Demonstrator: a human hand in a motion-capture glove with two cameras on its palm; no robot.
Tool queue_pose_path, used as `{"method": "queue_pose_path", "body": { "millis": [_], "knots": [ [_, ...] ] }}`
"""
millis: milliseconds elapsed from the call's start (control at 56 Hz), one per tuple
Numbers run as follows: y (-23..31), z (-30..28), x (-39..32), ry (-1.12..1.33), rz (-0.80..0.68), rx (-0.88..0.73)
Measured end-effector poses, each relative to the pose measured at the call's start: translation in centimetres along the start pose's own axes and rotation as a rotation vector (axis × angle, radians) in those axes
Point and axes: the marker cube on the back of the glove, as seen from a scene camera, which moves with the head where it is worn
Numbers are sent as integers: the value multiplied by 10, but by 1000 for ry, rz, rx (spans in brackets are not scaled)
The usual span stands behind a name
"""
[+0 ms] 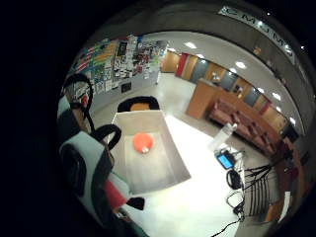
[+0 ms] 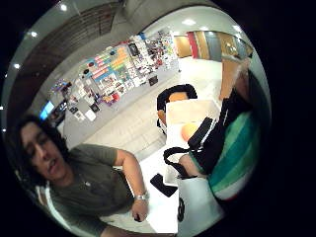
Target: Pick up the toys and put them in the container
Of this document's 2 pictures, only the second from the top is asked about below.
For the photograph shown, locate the person in green t-shirt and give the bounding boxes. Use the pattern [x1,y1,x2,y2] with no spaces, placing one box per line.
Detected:
[6,113,152,237]

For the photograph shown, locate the black smartphone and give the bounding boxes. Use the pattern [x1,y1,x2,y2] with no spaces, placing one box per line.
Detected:
[149,173,179,198]

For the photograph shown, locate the white tote bag black handles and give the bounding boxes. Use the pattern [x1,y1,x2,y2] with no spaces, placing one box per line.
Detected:
[163,146,226,237]

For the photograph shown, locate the silver wristwatch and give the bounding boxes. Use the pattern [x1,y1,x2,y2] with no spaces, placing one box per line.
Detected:
[133,190,151,202]

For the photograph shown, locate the wall display of colourful posters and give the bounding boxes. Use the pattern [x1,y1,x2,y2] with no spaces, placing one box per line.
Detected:
[48,30,182,123]

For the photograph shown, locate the blue lit monitor screen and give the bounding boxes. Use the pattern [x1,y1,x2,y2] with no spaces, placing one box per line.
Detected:
[39,100,56,121]

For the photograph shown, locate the orange ball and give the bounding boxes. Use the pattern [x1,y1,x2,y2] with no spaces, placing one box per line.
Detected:
[180,122,202,143]

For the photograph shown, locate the colourful partition panels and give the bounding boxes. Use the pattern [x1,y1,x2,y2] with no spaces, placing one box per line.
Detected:
[173,30,255,64]

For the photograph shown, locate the black chair with orange seat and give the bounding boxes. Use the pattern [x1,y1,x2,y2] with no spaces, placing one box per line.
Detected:
[155,83,198,135]

